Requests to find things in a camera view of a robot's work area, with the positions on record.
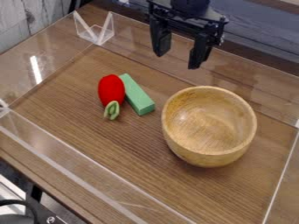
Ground black metal table leg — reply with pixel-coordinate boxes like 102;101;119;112
26;184;67;224

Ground clear acrylic corner bracket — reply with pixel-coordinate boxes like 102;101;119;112
72;11;115;46

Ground red plush strawberry toy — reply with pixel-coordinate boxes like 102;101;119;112
98;74;126;120

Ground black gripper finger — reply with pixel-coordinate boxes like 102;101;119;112
188;33;212;69
150;17;172;57

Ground green rectangular block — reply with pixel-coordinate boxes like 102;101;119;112
119;73;155;116

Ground clear acrylic tray walls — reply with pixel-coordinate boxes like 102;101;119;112
0;5;299;224

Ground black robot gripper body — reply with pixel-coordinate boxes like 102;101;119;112
147;0;230;46

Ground brown wooden bowl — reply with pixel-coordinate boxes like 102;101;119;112
162;86;258;168

